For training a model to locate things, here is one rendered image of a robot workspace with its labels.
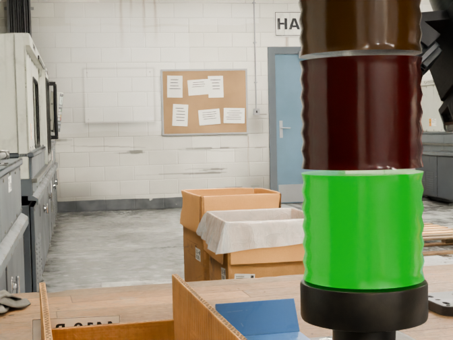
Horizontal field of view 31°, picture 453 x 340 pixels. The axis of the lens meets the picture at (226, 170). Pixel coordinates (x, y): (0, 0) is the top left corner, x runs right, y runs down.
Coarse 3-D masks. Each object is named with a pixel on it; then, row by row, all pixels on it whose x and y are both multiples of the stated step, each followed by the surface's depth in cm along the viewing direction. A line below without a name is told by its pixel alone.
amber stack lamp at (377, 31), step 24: (312, 0) 25; (336, 0) 24; (360, 0) 24; (384, 0) 24; (408, 0) 24; (312, 24) 25; (336, 24) 24; (360, 24) 24; (384, 24) 24; (408, 24) 24; (312, 48) 25; (336, 48) 24; (360, 48) 24; (384, 48) 24; (408, 48) 24
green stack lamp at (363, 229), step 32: (320, 192) 25; (352, 192) 24; (384, 192) 24; (416, 192) 25; (320, 224) 25; (352, 224) 24; (384, 224) 24; (416, 224) 25; (320, 256) 25; (352, 256) 24; (384, 256) 24; (416, 256) 25; (352, 288) 24; (384, 288) 24
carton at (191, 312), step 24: (192, 288) 66; (48, 312) 59; (192, 312) 64; (216, 312) 57; (48, 336) 52; (72, 336) 71; (96, 336) 71; (120, 336) 72; (144, 336) 72; (168, 336) 73; (192, 336) 65; (216, 336) 56; (240, 336) 51
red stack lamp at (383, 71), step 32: (320, 64) 24; (352, 64) 24; (384, 64) 24; (416, 64) 25; (320, 96) 24; (352, 96) 24; (384, 96) 24; (416, 96) 25; (320, 128) 25; (352, 128) 24; (384, 128) 24; (416, 128) 25; (320, 160) 25; (352, 160) 24; (384, 160) 24; (416, 160) 25
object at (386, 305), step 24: (312, 288) 25; (336, 288) 25; (408, 288) 25; (312, 312) 25; (336, 312) 24; (360, 312) 24; (384, 312) 24; (408, 312) 24; (336, 336) 26; (360, 336) 25; (384, 336) 25
